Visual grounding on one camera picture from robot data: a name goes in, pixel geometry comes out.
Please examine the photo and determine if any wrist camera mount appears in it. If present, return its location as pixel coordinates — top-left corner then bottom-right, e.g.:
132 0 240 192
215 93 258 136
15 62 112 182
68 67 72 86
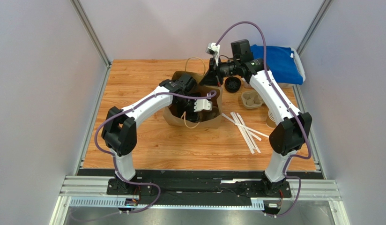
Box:
206 43 220 66
193 98 213 112

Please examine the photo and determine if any brown paper bag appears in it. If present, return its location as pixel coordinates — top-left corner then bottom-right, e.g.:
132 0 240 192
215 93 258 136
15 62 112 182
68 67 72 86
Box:
159 69 223 128

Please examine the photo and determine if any stack of black lids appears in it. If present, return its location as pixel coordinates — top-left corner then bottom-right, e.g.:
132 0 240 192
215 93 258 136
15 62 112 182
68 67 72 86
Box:
224 76 241 93

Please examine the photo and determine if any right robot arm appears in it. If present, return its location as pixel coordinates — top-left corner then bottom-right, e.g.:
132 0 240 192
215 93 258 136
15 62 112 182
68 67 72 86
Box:
200 39 312 195

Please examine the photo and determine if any white straw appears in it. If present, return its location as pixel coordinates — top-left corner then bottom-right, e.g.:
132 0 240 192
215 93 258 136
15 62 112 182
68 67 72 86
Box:
222 112 255 154
230 112 261 154
231 120 269 138

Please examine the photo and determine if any purple cable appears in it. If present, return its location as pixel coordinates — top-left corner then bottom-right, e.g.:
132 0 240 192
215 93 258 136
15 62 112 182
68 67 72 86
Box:
215 21 312 218
94 90 217 214

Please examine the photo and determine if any aluminium frame rail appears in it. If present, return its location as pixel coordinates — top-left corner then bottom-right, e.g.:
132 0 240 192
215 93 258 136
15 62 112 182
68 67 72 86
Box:
50 169 349 225

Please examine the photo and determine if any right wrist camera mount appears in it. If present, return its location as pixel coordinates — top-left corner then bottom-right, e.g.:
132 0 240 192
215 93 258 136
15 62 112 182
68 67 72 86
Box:
206 43 220 66

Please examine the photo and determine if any blue folded cloth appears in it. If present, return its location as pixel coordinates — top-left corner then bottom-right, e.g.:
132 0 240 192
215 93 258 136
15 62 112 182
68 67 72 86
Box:
251 45 304 85

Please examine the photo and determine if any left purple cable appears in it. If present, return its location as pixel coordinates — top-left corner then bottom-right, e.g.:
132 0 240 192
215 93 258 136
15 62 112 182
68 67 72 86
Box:
94 90 217 214

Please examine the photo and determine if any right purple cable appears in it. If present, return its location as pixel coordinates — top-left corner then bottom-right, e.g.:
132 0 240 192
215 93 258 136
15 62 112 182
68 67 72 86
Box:
215 21 312 218

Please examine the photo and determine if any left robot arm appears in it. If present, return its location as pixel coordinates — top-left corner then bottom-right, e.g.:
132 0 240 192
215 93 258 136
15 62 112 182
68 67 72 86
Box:
94 74 216 190

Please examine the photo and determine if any cardboard cup carrier tray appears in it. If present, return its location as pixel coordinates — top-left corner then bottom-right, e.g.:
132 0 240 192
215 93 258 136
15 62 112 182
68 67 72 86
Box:
241 90 264 109

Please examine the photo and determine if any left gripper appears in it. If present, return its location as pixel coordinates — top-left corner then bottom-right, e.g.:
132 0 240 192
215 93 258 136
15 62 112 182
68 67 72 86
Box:
175 93 200 123

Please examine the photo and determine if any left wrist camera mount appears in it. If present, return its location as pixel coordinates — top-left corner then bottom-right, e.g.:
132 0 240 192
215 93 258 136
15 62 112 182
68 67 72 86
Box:
193 98 213 112

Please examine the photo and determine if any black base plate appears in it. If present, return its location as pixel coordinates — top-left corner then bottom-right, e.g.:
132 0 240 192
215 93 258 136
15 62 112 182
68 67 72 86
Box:
77 169 325 207

